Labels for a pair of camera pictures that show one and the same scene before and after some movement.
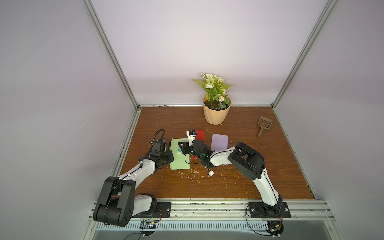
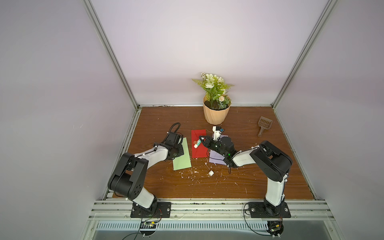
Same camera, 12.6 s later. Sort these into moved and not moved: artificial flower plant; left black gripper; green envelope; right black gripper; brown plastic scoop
Moved: left black gripper; right black gripper
Not moved: artificial flower plant; green envelope; brown plastic scoop
